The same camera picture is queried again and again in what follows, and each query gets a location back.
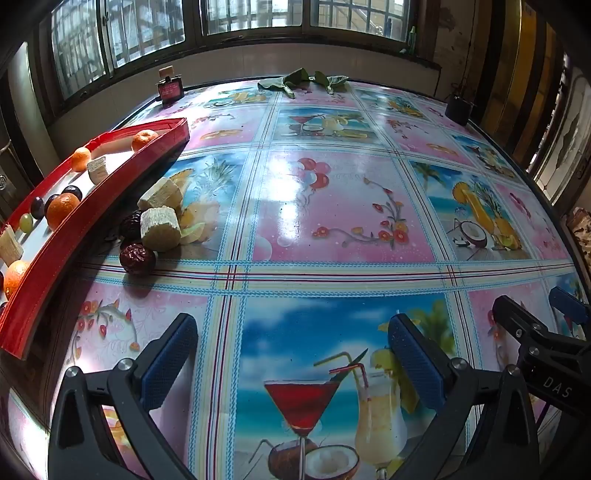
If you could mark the green leaf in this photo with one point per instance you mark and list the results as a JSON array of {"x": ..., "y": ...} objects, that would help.
[
  {"x": 332, "y": 81},
  {"x": 281, "y": 81}
]

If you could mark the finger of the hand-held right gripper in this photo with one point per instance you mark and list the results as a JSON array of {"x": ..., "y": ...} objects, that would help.
[
  {"x": 568, "y": 304},
  {"x": 517, "y": 318}
]

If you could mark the brown wooden door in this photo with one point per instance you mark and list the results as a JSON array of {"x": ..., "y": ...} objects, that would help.
[{"x": 517, "y": 60}]

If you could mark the dark red bottle wooden cap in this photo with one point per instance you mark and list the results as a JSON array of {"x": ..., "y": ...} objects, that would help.
[{"x": 170, "y": 87}]

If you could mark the orange mandarin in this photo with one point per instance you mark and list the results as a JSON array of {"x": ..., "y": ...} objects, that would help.
[
  {"x": 81, "y": 158},
  {"x": 16, "y": 278},
  {"x": 62, "y": 211},
  {"x": 145, "y": 140}
]

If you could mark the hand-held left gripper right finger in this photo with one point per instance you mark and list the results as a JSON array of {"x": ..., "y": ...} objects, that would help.
[{"x": 415, "y": 360}]

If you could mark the green bottle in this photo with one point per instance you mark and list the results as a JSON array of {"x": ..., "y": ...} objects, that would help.
[{"x": 412, "y": 39}]

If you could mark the green grape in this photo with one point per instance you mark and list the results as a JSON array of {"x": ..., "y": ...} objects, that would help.
[{"x": 26, "y": 222}]

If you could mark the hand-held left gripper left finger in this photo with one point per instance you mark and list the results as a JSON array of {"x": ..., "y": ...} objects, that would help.
[{"x": 168, "y": 364}]

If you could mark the red tray white inside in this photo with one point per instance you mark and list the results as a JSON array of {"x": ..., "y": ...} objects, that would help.
[{"x": 92, "y": 221}]

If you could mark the fruit print tablecloth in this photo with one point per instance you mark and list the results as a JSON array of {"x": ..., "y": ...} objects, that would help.
[{"x": 323, "y": 207}]

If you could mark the dark plum in tray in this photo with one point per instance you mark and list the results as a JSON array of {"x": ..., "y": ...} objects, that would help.
[{"x": 72, "y": 191}]

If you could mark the small black pot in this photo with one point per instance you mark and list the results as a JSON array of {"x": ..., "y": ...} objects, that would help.
[{"x": 457, "y": 108}]

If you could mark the window with metal bars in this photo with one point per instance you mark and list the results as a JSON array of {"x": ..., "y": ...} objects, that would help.
[{"x": 138, "y": 37}]

